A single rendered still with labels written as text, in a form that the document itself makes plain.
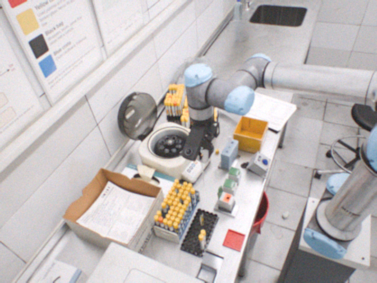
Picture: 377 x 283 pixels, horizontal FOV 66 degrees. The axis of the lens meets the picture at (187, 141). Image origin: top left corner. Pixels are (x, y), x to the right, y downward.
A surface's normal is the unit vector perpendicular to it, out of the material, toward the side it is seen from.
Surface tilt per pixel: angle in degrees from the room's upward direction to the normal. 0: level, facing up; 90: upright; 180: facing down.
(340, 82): 53
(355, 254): 5
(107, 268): 0
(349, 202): 89
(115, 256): 0
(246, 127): 90
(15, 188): 90
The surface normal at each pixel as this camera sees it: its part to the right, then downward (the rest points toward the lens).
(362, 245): -0.16, -0.72
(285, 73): -0.59, -0.07
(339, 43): -0.40, 0.68
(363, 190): -0.81, 0.45
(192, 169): 0.28, -0.49
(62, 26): 0.93, 0.25
